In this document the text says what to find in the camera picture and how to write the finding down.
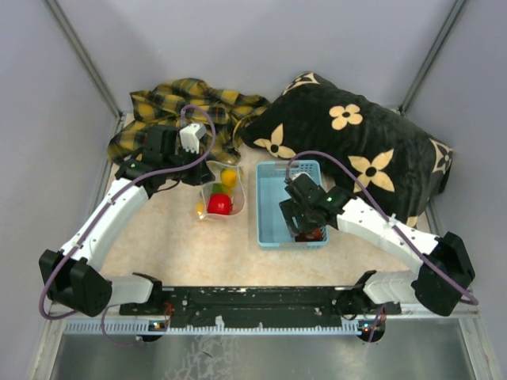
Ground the large dark red fruit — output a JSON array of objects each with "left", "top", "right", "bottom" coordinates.
[{"left": 295, "top": 228, "right": 322, "bottom": 242}]

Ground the green orange mango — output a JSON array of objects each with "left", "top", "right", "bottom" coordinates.
[{"left": 211, "top": 183, "right": 233, "bottom": 197}]

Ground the red apple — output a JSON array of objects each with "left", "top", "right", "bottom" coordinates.
[{"left": 207, "top": 194, "right": 233, "bottom": 215}]

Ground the small yellow fruit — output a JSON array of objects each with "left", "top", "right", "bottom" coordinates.
[{"left": 196, "top": 202, "right": 205, "bottom": 217}]

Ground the yellow plaid shirt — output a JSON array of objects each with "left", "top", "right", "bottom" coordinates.
[{"left": 107, "top": 78, "right": 271, "bottom": 165}]

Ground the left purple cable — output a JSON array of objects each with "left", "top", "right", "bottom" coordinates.
[{"left": 38, "top": 104, "right": 217, "bottom": 348}]

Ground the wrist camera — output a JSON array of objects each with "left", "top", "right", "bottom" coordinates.
[
  {"left": 179, "top": 123, "right": 206, "bottom": 154},
  {"left": 284, "top": 172, "right": 310, "bottom": 184}
]

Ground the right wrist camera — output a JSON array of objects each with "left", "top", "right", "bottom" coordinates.
[{"left": 284, "top": 172, "right": 310, "bottom": 184}]

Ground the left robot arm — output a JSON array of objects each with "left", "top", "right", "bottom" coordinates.
[{"left": 39, "top": 123, "right": 214, "bottom": 317}]

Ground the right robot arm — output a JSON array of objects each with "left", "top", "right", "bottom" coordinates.
[{"left": 280, "top": 173, "right": 475, "bottom": 317}]

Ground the black floral pillow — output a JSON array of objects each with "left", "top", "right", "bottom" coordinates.
[{"left": 235, "top": 71, "right": 453, "bottom": 226}]

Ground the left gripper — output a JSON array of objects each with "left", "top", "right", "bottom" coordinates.
[{"left": 163, "top": 144, "right": 215, "bottom": 186}]

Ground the purple cable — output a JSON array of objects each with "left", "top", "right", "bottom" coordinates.
[
  {"left": 285, "top": 150, "right": 479, "bottom": 344},
  {"left": 38, "top": 104, "right": 217, "bottom": 348}
]

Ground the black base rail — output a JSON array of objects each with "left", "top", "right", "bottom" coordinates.
[{"left": 120, "top": 285, "right": 379, "bottom": 328}]

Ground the orange yellow fruit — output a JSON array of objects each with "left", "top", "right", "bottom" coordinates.
[{"left": 220, "top": 169, "right": 238, "bottom": 188}]

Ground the light blue plastic basket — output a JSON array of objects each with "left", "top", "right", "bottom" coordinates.
[{"left": 256, "top": 161, "right": 329, "bottom": 250}]

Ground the clear zip top bag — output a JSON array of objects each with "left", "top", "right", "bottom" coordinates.
[{"left": 196, "top": 161, "right": 246, "bottom": 220}]

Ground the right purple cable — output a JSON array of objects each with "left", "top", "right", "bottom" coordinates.
[{"left": 285, "top": 150, "right": 479, "bottom": 344}]

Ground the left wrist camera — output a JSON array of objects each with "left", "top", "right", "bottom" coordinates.
[{"left": 179, "top": 123, "right": 206, "bottom": 154}]

